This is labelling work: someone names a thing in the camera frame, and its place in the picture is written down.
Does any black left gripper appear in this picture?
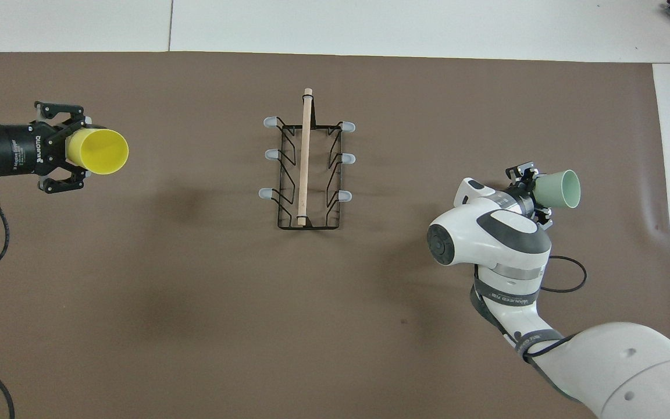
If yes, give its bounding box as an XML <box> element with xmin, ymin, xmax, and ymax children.
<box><xmin>0</xmin><ymin>101</ymin><xmax>92</xmax><ymax>195</ymax></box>

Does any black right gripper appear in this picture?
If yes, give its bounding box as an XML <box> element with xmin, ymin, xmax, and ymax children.
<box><xmin>505</xmin><ymin>164</ymin><xmax>554</xmax><ymax>229</ymax></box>

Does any pale green plastic cup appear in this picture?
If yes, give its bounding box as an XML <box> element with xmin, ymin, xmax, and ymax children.
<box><xmin>533</xmin><ymin>169</ymin><xmax>581</xmax><ymax>209</ymax></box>

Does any yellow plastic cup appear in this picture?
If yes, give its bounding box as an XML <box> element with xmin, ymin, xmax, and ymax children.
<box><xmin>65</xmin><ymin>129</ymin><xmax>129</xmax><ymax>175</ymax></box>

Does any brown table mat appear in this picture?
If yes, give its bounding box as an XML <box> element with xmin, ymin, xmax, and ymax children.
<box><xmin>0</xmin><ymin>51</ymin><xmax>670</xmax><ymax>419</ymax></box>

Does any black wire cup rack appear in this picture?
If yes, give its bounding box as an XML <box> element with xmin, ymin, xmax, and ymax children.
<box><xmin>258</xmin><ymin>88</ymin><xmax>357</xmax><ymax>231</ymax></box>

